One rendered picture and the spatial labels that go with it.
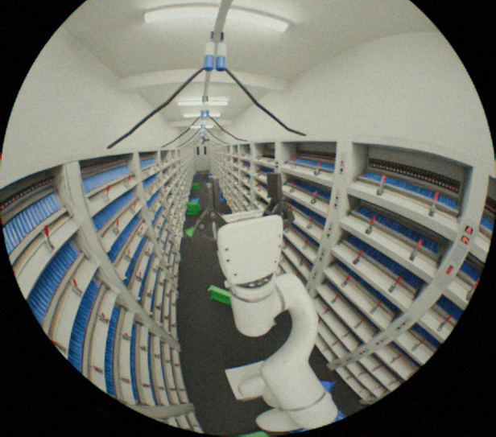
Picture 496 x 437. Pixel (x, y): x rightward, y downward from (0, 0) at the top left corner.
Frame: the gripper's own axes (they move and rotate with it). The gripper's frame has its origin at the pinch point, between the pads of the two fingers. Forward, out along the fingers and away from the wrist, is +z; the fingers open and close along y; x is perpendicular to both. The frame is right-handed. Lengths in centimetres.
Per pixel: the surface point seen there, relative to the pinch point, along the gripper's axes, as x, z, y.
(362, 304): 6, -73, 64
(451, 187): 34, -4, 76
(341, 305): -8, -88, 68
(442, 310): 55, -55, 66
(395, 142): 6, 12, 62
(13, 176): -2, 7, -58
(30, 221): -10, -5, -62
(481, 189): 47, -2, 59
